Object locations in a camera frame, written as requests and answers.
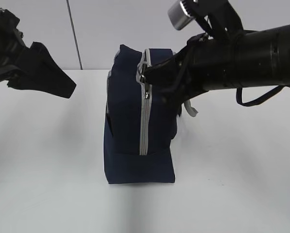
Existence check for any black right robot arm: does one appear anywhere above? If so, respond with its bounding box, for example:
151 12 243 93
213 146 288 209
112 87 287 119
144 25 290 103

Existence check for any navy insulated lunch bag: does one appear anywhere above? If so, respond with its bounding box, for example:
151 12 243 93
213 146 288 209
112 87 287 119
103 45 182 184

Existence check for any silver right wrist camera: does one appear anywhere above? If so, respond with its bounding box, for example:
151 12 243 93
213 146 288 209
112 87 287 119
167 0 195 31

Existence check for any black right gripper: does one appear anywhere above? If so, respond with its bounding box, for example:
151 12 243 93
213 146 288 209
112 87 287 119
144 33 235 100

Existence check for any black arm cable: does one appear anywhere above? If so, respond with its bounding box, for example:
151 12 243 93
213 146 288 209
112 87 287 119
236 84 285 107

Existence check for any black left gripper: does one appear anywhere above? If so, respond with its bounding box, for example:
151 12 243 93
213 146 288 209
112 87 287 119
0 8 76 99

